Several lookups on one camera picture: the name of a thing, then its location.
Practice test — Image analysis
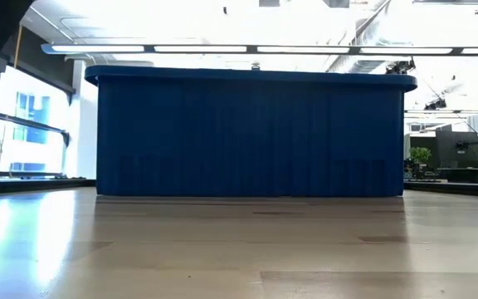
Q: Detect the blue plastic bin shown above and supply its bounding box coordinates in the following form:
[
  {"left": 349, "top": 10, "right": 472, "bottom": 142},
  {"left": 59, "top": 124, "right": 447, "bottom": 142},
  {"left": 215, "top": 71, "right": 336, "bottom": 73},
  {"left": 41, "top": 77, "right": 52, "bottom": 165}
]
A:
[{"left": 84, "top": 64, "right": 418, "bottom": 198}]

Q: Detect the long ceiling light strip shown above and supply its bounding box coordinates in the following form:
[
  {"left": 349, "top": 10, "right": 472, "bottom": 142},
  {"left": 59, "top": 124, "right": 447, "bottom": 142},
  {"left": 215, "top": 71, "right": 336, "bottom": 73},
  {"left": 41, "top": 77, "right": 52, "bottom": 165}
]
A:
[{"left": 41, "top": 42, "right": 478, "bottom": 57}]

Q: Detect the black ceiling-mounted device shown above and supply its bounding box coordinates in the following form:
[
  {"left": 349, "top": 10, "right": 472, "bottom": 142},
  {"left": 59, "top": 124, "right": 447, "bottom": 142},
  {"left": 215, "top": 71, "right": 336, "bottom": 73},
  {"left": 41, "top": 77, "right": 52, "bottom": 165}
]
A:
[{"left": 385, "top": 60, "right": 416, "bottom": 76}]

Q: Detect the green potted plant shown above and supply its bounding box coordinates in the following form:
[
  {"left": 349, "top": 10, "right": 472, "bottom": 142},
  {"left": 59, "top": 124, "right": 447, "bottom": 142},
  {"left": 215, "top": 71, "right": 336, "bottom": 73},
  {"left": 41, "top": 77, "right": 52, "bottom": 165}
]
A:
[{"left": 408, "top": 145, "right": 433, "bottom": 165}]

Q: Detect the dark window header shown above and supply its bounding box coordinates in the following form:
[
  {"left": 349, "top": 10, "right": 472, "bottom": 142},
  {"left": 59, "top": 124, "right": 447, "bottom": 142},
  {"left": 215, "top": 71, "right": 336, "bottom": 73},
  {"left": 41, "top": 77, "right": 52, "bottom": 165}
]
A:
[{"left": 0, "top": 27, "right": 76, "bottom": 96}]

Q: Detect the black computer monitor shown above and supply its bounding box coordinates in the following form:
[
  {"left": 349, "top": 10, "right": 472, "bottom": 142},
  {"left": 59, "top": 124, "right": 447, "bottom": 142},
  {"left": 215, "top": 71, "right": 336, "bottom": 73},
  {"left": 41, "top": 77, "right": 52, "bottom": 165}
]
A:
[{"left": 435, "top": 130, "right": 478, "bottom": 169}]

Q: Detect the black table edge rail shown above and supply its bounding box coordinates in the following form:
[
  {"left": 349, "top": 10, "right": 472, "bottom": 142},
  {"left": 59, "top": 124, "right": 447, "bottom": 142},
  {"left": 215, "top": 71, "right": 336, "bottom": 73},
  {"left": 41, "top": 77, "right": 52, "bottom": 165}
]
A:
[
  {"left": 403, "top": 180, "right": 478, "bottom": 199},
  {"left": 0, "top": 178, "right": 97, "bottom": 195}
]

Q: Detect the dark window rail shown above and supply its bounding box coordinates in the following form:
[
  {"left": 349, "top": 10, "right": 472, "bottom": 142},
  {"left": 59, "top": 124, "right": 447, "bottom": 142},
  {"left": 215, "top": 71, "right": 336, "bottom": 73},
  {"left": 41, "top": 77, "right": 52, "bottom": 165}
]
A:
[{"left": 0, "top": 110, "right": 71, "bottom": 147}]

